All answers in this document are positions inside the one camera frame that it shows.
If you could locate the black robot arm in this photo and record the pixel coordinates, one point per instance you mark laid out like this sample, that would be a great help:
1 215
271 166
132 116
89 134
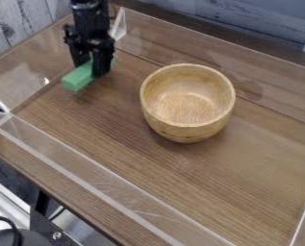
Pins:
104 44

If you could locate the clear acrylic enclosure wall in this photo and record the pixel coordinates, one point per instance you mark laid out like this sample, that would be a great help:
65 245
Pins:
231 191

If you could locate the green rectangular block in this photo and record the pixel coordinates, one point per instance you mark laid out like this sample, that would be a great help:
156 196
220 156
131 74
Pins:
80 77

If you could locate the black table leg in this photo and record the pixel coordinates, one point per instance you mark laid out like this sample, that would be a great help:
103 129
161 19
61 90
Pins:
42 203

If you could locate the black metal bracket with screw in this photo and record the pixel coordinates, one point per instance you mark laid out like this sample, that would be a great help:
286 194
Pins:
53 234

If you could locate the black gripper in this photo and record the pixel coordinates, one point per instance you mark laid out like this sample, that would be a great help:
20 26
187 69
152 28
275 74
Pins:
89 30

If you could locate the light wooden bowl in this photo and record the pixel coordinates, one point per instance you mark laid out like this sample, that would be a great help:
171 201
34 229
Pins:
188 101

